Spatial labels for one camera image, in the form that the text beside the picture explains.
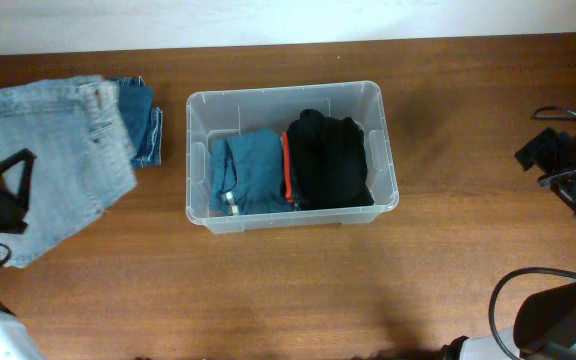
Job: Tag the black garment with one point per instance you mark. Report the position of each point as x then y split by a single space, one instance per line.
328 161

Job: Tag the light blue jeans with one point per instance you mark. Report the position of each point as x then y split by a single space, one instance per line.
83 157

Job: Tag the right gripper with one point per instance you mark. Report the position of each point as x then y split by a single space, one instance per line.
540 149

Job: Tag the small blue denim shorts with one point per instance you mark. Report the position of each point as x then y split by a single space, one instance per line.
247 175

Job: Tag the dark blue jeans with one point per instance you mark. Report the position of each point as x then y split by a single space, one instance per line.
142 119

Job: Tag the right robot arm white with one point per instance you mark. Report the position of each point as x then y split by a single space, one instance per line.
545 325

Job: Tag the red item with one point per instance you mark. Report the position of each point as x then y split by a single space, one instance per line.
287 168

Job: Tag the clear plastic storage container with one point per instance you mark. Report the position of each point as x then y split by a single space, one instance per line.
218 114

